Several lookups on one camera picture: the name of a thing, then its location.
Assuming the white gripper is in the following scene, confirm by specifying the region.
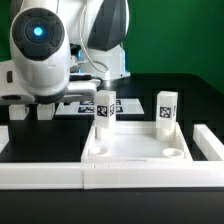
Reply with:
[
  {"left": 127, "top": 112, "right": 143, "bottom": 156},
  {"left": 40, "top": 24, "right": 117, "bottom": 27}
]
[{"left": 61, "top": 81, "right": 99, "bottom": 103}]

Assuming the white square tabletop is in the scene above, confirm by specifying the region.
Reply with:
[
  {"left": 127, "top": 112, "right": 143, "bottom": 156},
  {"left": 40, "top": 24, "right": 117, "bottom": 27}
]
[{"left": 81, "top": 121, "right": 193, "bottom": 164}]

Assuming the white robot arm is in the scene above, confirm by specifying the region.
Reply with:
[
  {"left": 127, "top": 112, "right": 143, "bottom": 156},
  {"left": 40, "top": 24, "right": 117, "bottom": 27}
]
[{"left": 0, "top": 0, "right": 129, "bottom": 105}]

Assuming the white U-shaped obstacle fence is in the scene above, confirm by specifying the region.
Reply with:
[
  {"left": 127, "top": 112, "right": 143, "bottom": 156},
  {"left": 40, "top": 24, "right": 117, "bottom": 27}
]
[{"left": 0, "top": 125, "right": 224, "bottom": 189}]

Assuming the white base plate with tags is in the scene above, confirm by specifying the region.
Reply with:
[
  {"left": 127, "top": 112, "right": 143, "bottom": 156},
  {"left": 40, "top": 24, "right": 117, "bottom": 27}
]
[{"left": 54, "top": 98, "right": 145, "bottom": 117}]

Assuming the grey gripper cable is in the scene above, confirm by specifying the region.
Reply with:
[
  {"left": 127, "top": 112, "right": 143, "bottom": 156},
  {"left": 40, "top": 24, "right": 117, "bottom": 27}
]
[{"left": 77, "top": 0, "right": 110, "bottom": 74}]

